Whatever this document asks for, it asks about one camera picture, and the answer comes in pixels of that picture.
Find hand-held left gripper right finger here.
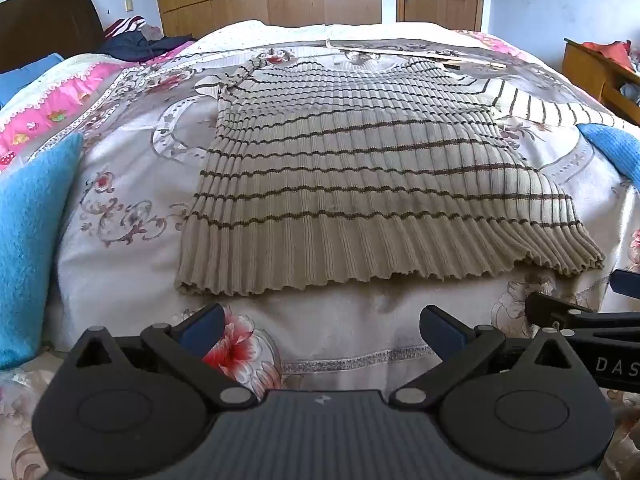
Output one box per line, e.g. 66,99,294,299
389,304,598,409

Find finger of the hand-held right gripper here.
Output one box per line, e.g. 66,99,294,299
525,291,640,331
609,268,640,302

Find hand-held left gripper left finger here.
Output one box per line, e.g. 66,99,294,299
64,303,258,409

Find beige striped ribbed sweater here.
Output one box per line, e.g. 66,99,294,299
174,52,628,297

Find grey clothes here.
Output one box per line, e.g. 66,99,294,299
620,52,640,99

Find floral satin blanket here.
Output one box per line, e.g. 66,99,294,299
0,22,640,480

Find blue knitted garment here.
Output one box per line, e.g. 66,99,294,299
0,132,85,372
575,122,640,178

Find wooden cabinet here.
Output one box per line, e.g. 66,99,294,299
562,37,640,120

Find red cloth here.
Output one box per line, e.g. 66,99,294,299
582,40,633,68

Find pink patterned quilt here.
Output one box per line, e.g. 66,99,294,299
0,40,196,176

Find navy garment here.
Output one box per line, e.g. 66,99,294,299
97,30,196,62

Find white dotted bedsheet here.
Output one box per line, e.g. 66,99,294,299
192,20,481,56

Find blue pillow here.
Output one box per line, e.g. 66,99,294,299
0,54,66,111

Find red white striped bag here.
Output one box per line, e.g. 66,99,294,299
104,16,147,39

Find dark wooden headboard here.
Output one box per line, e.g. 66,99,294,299
0,0,106,75

